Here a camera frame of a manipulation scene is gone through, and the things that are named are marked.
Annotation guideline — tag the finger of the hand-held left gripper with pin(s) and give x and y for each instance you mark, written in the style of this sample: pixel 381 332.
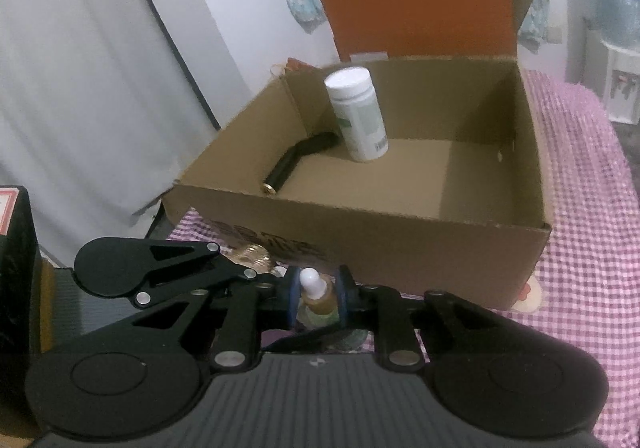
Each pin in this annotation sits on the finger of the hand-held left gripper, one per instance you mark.
pixel 185 273

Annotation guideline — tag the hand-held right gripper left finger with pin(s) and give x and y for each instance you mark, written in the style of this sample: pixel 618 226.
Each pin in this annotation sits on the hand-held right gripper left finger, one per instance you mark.
pixel 291 300

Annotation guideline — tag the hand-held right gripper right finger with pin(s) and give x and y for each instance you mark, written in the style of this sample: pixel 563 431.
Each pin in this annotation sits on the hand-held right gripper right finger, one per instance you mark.
pixel 342 298

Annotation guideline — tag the green dropper bottle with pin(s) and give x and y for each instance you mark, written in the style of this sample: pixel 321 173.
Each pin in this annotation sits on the green dropper bottle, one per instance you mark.
pixel 317 300

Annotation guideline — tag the large brown cardboard box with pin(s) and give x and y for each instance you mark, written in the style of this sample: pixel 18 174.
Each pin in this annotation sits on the large brown cardboard box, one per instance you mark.
pixel 400 248

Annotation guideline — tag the black tube with gold cap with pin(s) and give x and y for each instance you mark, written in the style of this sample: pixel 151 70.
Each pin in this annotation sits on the black tube with gold cap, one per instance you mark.
pixel 287 168

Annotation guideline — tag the white supplement bottle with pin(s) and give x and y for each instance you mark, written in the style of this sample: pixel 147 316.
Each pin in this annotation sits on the white supplement bottle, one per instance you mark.
pixel 357 113

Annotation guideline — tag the grey curtain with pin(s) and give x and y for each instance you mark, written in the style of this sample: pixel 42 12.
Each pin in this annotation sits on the grey curtain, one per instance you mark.
pixel 75 78

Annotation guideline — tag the red gift bag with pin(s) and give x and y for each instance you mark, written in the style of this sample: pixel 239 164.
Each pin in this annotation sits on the red gift bag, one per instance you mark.
pixel 297 64

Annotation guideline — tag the purple checked tablecloth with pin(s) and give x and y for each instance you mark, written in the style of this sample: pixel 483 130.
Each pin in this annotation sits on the purple checked tablecloth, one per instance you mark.
pixel 575 228

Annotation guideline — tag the white water dispenser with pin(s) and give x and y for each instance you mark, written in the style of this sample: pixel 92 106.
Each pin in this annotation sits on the white water dispenser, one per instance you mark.
pixel 622 88

